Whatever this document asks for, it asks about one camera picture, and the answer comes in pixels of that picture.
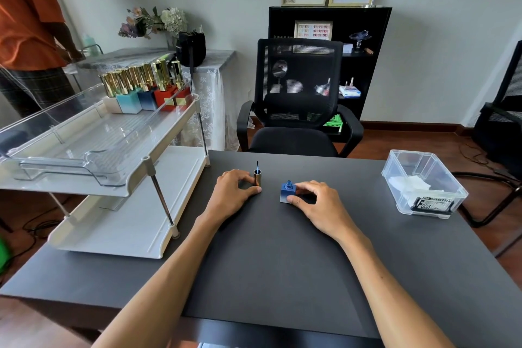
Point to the person's left hand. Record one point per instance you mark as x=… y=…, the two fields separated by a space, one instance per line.
x=228 y=197

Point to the purple glass stand dish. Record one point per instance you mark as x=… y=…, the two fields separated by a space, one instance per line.
x=359 y=40

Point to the green object on floor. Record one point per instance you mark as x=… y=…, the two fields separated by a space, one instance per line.
x=4 y=256

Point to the black shelf cabinet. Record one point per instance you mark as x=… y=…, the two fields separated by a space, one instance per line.
x=367 y=66

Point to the black desk mat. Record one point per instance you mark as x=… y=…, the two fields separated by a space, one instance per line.
x=269 y=270

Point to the blue and white tissue box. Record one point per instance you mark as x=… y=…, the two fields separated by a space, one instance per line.
x=350 y=91

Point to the metallic nail polish brush cap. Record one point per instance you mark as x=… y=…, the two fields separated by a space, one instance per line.
x=257 y=177

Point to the white tissue sheets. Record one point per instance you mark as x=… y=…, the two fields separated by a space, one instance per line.
x=408 y=186

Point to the flower bouquet in vase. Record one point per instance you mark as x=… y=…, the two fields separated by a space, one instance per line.
x=151 y=23

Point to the black mesh office chair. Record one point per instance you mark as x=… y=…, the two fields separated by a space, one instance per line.
x=299 y=86

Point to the pale green plastic bottle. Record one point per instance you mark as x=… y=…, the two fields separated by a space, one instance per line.
x=90 y=45

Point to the person's right hand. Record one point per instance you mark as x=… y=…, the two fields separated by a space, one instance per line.
x=322 y=209

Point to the person's left thumb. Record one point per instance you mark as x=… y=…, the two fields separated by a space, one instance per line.
x=251 y=192

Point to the person's left forearm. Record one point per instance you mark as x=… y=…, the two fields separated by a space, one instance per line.
x=163 y=282

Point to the white two-tier desk rack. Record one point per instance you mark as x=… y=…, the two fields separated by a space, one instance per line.
x=134 y=213

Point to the green plastic basket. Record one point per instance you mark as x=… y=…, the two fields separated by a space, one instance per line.
x=335 y=123

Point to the clear acrylic organizer tray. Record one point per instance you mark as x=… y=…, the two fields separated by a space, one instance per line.
x=81 y=139

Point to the blue square nail polish bottle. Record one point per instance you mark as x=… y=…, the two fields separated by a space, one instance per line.
x=286 y=193

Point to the person's right thumb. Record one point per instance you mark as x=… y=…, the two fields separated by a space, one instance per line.
x=298 y=199

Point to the clear plastic storage box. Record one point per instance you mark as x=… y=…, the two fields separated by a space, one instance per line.
x=424 y=186

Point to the row of gold-capped polish bottles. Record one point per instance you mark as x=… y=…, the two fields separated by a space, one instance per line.
x=138 y=95

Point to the black and white small packet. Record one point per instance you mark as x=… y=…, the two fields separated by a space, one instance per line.
x=432 y=204

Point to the person's right forearm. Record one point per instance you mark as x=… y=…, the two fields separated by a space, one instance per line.
x=387 y=290

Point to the black cantilever visitor chair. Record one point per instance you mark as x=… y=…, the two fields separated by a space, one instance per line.
x=497 y=131

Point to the small framed colour swatch chart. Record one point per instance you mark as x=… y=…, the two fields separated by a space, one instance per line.
x=313 y=30

